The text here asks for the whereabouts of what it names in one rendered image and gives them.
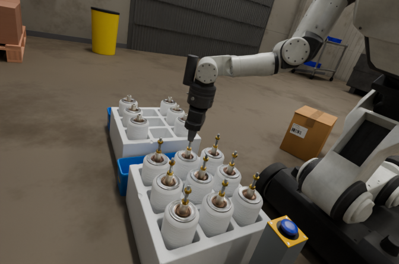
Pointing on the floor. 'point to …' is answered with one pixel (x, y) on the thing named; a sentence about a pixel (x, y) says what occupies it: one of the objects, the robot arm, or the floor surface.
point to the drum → (104, 31)
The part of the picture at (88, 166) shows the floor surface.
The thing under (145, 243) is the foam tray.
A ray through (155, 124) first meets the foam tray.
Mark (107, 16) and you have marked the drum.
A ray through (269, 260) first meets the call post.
